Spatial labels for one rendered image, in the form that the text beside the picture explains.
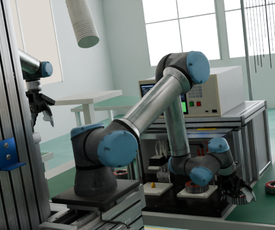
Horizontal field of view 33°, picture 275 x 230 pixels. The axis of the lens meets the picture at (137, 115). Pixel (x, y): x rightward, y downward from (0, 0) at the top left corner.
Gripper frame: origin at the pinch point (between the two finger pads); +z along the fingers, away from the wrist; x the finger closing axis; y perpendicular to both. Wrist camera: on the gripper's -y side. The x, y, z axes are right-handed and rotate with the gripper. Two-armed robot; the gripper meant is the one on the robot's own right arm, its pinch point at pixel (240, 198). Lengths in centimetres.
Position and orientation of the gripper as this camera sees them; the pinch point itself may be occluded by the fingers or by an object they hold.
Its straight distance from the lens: 202.3
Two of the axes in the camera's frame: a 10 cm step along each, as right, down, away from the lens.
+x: 8.5, -0.3, -5.2
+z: 3.6, 7.5, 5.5
